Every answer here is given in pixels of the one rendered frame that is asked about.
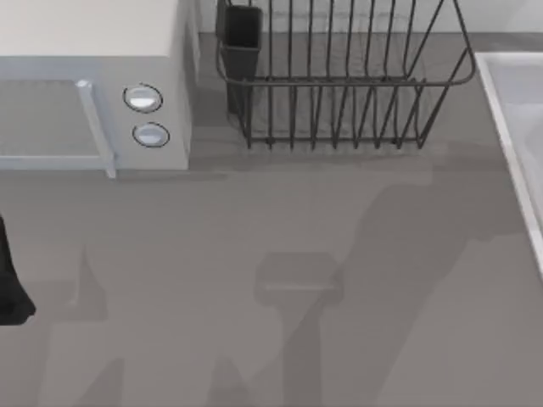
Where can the microwave oven door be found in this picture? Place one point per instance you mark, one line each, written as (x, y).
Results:
(46, 123)

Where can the round silver microwave knob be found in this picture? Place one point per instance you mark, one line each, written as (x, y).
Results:
(150, 135)
(142, 98)

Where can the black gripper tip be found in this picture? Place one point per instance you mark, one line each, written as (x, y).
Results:
(10, 288)

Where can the black cutlery holder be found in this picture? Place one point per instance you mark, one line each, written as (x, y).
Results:
(242, 55)

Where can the pale microwave oven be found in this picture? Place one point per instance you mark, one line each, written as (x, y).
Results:
(85, 38)

